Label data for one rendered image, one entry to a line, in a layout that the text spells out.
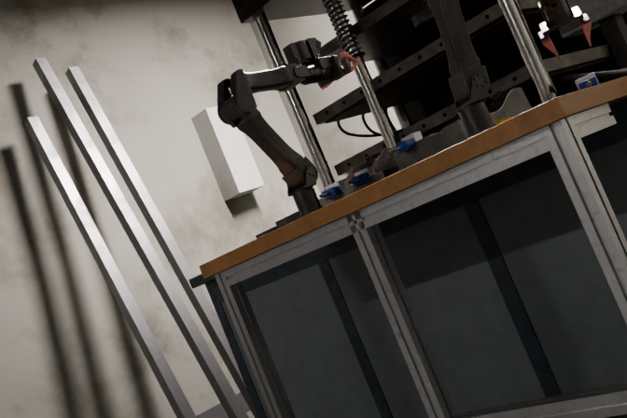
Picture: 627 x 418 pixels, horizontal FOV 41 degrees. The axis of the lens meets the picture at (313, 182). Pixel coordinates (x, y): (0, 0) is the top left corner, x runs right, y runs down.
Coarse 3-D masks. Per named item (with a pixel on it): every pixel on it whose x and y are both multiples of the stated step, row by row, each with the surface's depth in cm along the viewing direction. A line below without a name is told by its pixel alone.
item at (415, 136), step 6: (414, 132) 240; (420, 132) 242; (402, 138) 243; (408, 138) 241; (414, 138) 240; (420, 138) 241; (402, 144) 238; (408, 144) 237; (414, 144) 239; (390, 150) 235; (396, 150) 236; (402, 150) 239; (408, 150) 241
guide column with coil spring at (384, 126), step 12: (336, 0) 350; (336, 12) 349; (336, 24) 350; (360, 60) 348; (360, 72) 347; (360, 84) 348; (372, 84) 347; (372, 96) 346; (372, 108) 346; (384, 120) 345; (384, 132) 345; (396, 144) 344
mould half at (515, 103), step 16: (512, 96) 249; (496, 112) 241; (512, 112) 246; (448, 128) 230; (464, 128) 228; (416, 144) 239; (432, 144) 235; (448, 144) 231; (400, 160) 244; (416, 160) 240
